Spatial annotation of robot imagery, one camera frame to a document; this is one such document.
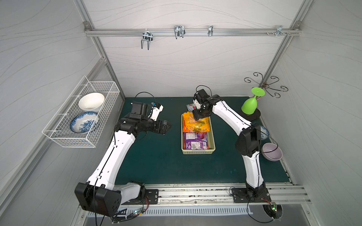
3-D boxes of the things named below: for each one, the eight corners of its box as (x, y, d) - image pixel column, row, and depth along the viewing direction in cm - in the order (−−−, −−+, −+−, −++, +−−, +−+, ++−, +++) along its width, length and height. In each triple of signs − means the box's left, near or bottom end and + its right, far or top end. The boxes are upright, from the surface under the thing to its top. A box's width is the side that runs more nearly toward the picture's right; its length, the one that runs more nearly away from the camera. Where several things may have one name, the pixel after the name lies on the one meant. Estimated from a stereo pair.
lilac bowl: (262, 162, 87) (267, 158, 82) (257, 147, 93) (261, 142, 89) (281, 162, 87) (286, 158, 82) (274, 147, 93) (278, 142, 89)
